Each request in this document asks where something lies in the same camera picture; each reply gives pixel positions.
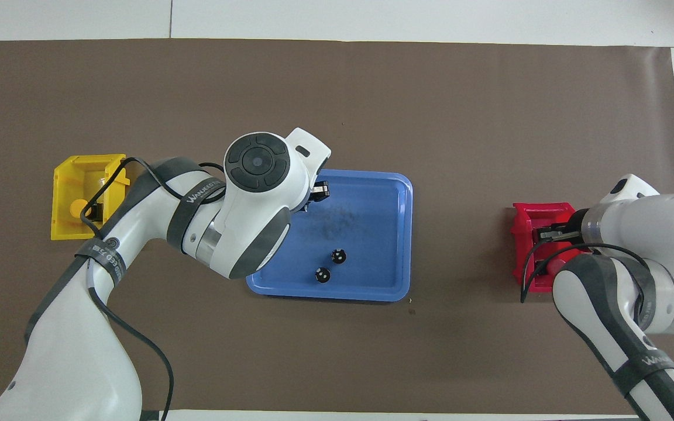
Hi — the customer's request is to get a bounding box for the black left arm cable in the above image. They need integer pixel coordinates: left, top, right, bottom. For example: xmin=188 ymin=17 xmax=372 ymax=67
xmin=80 ymin=156 xmax=226 ymax=421

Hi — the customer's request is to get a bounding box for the yellow plastic bin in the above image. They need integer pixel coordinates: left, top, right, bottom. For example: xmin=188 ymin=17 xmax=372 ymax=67
xmin=50 ymin=154 xmax=131 ymax=241

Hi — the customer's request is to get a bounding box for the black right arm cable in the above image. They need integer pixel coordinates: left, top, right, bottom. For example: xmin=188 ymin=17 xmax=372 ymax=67
xmin=520 ymin=243 xmax=668 ymax=305

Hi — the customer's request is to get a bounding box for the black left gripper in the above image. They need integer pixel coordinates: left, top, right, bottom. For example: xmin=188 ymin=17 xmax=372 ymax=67
xmin=304 ymin=180 xmax=331 ymax=212

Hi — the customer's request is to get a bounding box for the red plastic bin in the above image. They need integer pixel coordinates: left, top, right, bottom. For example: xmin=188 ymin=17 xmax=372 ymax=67
xmin=511 ymin=202 xmax=592 ymax=293

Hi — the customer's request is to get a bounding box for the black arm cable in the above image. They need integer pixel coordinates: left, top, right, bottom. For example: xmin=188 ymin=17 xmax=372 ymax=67
xmin=520 ymin=243 xmax=668 ymax=305
xmin=80 ymin=156 xmax=226 ymax=421

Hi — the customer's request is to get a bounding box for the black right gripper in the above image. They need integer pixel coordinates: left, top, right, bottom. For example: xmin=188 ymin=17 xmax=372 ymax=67
xmin=538 ymin=209 xmax=590 ymax=251

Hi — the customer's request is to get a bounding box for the blue plastic tray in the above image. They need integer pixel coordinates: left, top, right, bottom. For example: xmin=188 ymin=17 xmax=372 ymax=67
xmin=246 ymin=168 xmax=414 ymax=303

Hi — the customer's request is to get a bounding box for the yellow push button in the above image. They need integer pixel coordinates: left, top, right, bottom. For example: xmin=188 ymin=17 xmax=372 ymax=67
xmin=70 ymin=199 xmax=105 ymax=223

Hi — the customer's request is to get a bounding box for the brown paper mat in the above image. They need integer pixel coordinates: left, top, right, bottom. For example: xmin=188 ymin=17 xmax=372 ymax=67
xmin=0 ymin=39 xmax=674 ymax=413

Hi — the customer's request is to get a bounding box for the red push button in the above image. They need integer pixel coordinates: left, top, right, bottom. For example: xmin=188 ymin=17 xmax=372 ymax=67
xmin=546 ymin=253 xmax=570 ymax=277

